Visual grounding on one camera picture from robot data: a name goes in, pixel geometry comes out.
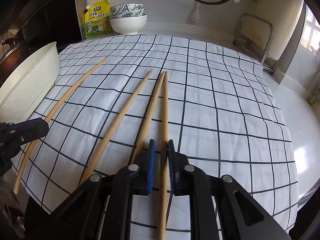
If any large white basin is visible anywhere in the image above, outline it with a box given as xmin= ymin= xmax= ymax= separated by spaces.
xmin=1 ymin=42 xmax=60 ymax=123

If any yellow green seasoning pouch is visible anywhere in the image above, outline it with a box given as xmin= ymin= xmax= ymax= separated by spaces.
xmin=85 ymin=0 xmax=111 ymax=38

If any white wall pipe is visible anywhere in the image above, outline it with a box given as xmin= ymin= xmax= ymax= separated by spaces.
xmin=190 ymin=2 xmax=200 ymax=23

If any white ceramic bowl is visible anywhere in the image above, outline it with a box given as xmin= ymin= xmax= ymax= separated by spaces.
xmin=110 ymin=14 xmax=148 ymax=35

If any blue patterned bowl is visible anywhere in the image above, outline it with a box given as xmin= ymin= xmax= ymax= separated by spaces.
xmin=110 ymin=3 xmax=144 ymax=16
xmin=111 ymin=8 xmax=144 ymax=19

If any wooden chopstick three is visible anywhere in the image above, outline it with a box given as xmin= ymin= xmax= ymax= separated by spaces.
xmin=131 ymin=72 xmax=165 ymax=163

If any red cooking pot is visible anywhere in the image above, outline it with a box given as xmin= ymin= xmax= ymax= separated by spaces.
xmin=0 ymin=38 xmax=29 ymax=86

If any metal rack with board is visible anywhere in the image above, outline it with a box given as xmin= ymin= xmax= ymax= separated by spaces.
xmin=233 ymin=12 xmax=277 ymax=75

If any wooden chopstick one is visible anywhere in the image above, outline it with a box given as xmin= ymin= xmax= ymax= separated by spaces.
xmin=13 ymin=57 xmax=107 ymax=194

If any checkered white tablecloth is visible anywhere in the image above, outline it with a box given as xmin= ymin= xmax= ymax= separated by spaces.
xmin=22 ymin=35 xmax=298 ymax=239

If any wooden chopstick four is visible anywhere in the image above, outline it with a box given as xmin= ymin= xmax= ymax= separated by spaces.
xmin=157 ymin=72 xmax=169 ymax=240

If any wooden chopstick two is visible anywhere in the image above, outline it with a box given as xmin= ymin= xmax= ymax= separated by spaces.
xmin=80 ymin=70 xmax=153 ymax=184

